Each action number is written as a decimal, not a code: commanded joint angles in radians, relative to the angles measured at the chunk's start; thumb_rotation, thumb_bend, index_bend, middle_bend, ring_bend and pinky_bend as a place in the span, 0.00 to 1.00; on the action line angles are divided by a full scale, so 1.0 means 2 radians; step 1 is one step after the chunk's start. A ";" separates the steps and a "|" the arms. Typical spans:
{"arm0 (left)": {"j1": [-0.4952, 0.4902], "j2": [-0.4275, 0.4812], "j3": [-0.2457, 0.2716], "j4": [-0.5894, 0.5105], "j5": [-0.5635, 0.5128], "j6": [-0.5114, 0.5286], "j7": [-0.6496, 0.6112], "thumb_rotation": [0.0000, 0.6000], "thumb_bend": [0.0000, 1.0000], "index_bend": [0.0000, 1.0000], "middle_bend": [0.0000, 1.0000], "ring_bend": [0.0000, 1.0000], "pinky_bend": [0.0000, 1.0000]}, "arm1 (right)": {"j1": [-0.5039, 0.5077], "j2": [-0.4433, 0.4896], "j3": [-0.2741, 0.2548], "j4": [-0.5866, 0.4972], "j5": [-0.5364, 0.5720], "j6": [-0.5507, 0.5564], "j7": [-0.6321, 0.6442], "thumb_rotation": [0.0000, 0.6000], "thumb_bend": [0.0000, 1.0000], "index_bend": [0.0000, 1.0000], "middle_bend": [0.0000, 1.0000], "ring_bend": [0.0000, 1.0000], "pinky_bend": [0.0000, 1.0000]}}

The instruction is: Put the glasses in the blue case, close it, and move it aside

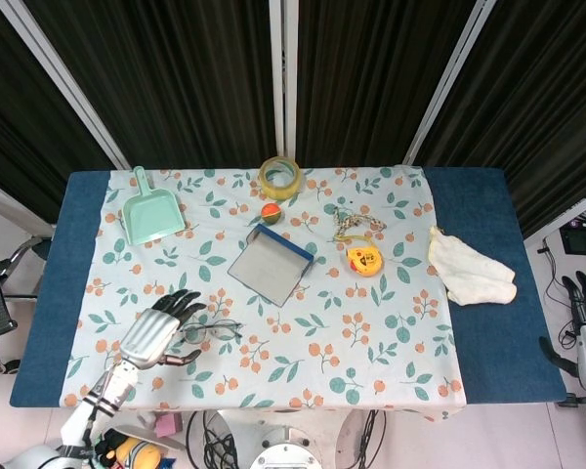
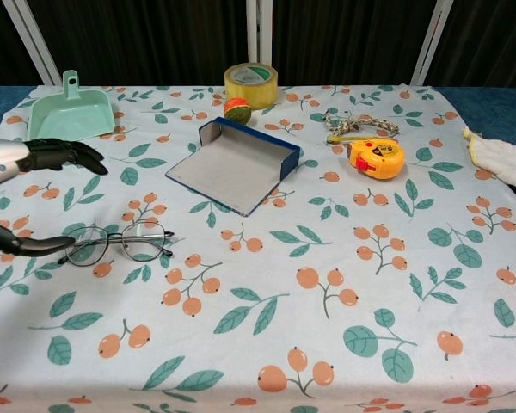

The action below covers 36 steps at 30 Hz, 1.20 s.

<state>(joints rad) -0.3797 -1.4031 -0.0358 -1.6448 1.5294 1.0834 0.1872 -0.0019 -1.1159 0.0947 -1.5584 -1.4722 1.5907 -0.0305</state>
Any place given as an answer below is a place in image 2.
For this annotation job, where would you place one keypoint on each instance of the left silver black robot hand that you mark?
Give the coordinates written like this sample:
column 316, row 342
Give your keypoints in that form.
column 47, row 155

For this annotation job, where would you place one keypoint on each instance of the wire-rimmed eyeglasses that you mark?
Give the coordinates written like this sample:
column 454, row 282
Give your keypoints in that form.
column 107, row 241

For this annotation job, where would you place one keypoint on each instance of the blue box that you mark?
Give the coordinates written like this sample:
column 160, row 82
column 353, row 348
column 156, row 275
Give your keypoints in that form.
column 223, row 172

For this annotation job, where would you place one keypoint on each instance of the mint green plastic dustpan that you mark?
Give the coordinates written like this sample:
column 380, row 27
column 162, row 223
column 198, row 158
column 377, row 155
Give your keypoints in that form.
column 69, row 120

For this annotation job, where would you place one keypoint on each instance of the black pleated curtain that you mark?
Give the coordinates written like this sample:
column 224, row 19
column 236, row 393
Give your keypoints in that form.
column 155, row 38

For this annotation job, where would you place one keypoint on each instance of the orange green small ball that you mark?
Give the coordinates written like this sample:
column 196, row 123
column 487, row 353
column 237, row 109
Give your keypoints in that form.
column 237, row 111

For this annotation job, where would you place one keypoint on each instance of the yellow packing tape roll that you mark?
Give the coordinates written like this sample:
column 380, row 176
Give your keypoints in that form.
column 251, row 92

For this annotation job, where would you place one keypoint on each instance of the floral fruit print tablecloth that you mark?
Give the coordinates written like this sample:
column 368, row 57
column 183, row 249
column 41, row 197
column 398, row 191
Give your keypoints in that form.
column 284, row 279

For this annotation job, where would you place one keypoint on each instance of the yellow tape measure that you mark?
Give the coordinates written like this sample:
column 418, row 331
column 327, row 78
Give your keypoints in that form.
column 380, row 159

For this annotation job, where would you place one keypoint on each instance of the white cloth yellow trim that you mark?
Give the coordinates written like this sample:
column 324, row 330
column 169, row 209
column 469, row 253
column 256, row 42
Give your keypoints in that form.
column 503, row 163

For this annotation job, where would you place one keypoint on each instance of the white metal frame post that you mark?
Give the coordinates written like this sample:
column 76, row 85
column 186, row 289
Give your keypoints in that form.
column 428, row 43
column 33, row 43
column 251, row 30

